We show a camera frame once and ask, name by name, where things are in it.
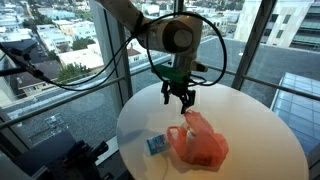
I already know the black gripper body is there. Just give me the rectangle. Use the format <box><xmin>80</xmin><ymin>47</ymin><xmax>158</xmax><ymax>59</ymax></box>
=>
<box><xmin>160</xmin><ymin>77</ymin><xmax>197</xmax><ymax>107</ymax></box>

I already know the orange plastic bag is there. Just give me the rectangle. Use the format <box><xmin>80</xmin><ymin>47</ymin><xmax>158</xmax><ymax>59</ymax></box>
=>
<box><xmin>166</xmin><ymin>109</ymin><xmax>230</xmax><ymax>168</ymax></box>

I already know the white capped bottle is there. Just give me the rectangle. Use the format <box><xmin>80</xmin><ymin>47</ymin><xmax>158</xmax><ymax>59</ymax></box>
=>
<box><xmin>184</xmin><ymin>124</ymin><xmax>198</xmax><ymax>140</ymax></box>

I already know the small blue carton box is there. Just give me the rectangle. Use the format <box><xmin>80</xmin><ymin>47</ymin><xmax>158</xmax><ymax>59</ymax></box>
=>
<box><xmin>145</xmin><ymin>133</ymin><xmax>171</xmax><ymax>157</ymax></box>

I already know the metal window railing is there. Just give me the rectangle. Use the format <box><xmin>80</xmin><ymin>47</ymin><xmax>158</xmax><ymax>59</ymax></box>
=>
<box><xmin>0</xmin><ymin>56</ymin><xmax>320</xmax><ymax>132</ymax></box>

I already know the black equipment stand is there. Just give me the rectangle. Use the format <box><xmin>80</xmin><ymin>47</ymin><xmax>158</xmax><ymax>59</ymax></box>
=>
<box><xmin>13</xmin><ymin>130</ymin><xmax>111</xmax><ymax>180</ymax></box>

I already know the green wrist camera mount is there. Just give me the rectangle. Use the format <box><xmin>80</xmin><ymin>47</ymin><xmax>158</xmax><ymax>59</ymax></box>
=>
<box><xmin>152</xmin><ymin>63</ymin><xmax>190</xmax><ymax>85</ymax></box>

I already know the white round pedestal table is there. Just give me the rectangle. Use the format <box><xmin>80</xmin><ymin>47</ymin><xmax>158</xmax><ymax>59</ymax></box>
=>
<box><xmin>115</xmin><ymin>81</ymin><xmax>310</xmax><ymax>180</ymax></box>

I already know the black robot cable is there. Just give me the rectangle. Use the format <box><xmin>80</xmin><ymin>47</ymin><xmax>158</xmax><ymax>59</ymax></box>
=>
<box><xmin>0</xmin><ymin>11</ymin><xmax>229</xmax><ymax>93</ymax></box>

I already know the black camera on tripod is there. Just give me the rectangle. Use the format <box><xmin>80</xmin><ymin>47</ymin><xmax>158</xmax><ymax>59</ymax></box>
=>
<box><xmin>0</xmin><ymin>39</ymin><xmax>44</xmax><ymax>81</ymax></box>

